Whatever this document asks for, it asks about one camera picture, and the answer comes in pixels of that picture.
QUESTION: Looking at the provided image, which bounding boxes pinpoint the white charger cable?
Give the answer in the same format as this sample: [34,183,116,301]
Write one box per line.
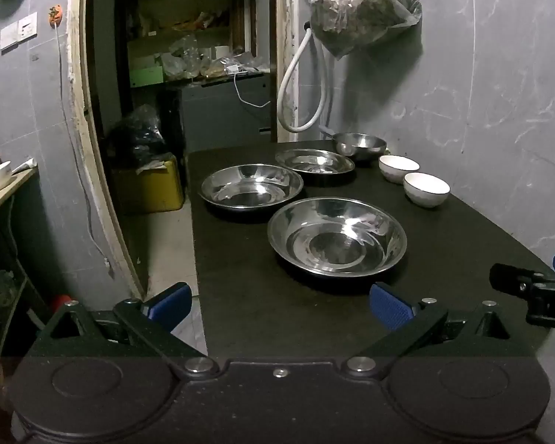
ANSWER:
[226,65,271,108]

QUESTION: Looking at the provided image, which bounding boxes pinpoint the dark cabinet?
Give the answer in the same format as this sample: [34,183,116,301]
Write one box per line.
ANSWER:
[164,74,273,153]

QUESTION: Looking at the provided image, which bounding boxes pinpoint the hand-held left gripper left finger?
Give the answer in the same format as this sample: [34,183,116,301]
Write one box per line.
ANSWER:
[30,282,219,379]

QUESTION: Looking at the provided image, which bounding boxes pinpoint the red round object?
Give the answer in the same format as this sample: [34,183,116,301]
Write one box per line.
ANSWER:
[48,293,75,315]

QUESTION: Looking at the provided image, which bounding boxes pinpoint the white hose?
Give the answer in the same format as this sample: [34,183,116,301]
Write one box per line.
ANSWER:
[276,25,331,133]

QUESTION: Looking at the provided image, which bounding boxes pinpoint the wooden shelf unit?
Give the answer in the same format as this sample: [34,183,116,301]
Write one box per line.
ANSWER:
[115,0,278,88]

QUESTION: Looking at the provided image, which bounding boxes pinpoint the green box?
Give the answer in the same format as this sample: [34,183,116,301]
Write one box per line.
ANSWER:
[129,65,165,88]

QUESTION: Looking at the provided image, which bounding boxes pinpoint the yellow container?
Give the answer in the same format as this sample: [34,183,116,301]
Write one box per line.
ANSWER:
[113,155,186,216]

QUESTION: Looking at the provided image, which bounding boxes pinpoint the steel bowl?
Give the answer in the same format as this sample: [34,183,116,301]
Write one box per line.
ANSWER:
[332,132,388,162]

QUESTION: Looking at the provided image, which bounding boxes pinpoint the black wall cable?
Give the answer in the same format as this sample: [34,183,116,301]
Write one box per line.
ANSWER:
[53,21,114,280]

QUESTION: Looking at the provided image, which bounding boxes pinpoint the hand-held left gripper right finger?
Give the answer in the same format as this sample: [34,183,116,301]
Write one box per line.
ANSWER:
[343,282,537,376]

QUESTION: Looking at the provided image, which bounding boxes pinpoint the shelf with bottles and utensils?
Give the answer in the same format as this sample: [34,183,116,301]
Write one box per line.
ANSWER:
[0,166,40,227]

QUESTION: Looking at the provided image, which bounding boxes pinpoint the worn door frame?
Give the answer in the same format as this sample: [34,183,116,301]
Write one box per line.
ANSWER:
[67,0,301,301]

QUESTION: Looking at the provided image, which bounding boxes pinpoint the large steel plate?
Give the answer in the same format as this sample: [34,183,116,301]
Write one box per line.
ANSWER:
[200,163,305,213]
[267,196,408,279]

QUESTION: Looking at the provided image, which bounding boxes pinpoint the white ceramic bowl red rim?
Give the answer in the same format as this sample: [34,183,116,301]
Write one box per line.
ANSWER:
[403,172,451,209]
[378,155,421,184]

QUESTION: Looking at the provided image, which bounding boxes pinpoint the black plastic bag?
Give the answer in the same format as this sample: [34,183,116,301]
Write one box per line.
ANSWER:
[108,104,167,169]

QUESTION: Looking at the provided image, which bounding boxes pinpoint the hanging plastic bag dried goods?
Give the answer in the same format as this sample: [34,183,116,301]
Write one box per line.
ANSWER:
[300,0,423,60]

